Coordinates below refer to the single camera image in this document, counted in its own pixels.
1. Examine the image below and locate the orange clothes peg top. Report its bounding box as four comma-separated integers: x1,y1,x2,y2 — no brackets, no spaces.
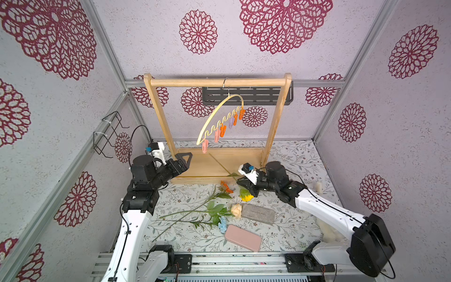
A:
238,108,245,120

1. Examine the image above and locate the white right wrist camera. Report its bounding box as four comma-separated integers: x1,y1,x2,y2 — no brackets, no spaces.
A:
238,163,258,185

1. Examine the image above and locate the white plush toy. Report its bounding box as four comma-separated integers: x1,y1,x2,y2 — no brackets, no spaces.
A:
314,182,346,243

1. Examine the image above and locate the yellow wavy clothes hanger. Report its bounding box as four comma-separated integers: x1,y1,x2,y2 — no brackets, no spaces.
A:
196,78,245,146

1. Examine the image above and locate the wooden clothes rack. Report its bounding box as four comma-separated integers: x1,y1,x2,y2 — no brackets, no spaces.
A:
143,73,292,184

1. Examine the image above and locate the yellow sunflower with stem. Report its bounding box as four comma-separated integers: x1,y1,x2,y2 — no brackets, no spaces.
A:
210,153,254,202

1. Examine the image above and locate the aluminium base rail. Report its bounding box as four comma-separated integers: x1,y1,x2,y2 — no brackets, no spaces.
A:
90,251,388,282

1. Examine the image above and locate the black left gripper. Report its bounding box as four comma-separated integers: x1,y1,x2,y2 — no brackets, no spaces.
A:
150,152,191,190

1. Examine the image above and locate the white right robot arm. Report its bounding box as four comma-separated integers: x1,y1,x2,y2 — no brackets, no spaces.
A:
237,161,396,277

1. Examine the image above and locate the black wall shelf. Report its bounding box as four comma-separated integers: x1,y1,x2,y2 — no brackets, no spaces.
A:
201,86,281,106

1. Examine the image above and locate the black wire wall rack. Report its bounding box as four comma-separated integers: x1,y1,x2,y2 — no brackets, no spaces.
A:
92,110,129,159

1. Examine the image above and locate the blue flower with stem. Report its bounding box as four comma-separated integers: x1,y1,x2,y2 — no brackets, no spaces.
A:
162,216,229,234

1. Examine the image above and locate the orange flower with stem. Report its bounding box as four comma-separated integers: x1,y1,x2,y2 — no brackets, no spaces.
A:
152,185,234,242

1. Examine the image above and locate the pink case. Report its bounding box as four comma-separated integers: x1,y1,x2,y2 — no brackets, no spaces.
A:
224,225,262,252

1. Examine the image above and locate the pink clothes peg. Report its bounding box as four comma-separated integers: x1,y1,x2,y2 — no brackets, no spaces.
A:
202,139,209,153
214,129,220,143

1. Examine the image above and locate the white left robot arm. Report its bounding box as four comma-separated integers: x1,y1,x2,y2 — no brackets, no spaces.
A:
102,152,193,282

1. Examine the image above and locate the grey felt pouch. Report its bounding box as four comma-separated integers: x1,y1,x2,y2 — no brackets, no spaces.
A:
241,204,276,225

